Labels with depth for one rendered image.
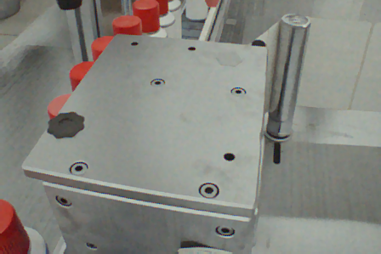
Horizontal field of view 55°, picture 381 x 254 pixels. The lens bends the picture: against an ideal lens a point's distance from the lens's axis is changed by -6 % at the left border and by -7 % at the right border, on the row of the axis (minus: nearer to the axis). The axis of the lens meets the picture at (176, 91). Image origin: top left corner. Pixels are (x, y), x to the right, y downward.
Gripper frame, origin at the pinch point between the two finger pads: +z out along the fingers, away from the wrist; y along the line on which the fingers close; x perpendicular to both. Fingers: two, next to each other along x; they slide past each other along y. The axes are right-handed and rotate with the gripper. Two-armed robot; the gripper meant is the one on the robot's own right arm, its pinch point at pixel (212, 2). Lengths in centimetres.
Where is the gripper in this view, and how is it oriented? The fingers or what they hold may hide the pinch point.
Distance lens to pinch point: 66.7
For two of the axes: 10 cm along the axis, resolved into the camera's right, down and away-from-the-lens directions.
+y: 2.1, -5.9, 7.8
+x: -9.8, -1.0, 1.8
